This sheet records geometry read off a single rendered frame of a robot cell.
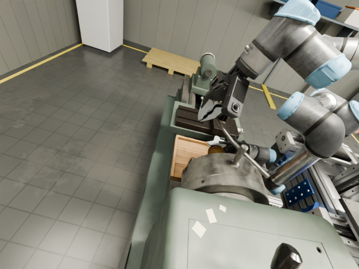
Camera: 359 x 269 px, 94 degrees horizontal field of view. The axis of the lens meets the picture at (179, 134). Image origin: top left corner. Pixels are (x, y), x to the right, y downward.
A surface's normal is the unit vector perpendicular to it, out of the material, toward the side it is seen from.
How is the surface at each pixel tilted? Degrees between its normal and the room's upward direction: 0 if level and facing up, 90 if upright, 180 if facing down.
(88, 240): 0
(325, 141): 90
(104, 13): 90
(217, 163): 28
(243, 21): 90
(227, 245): 0
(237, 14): 90
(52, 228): 0
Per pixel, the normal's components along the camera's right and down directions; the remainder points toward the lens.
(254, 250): 0.25, -0.68
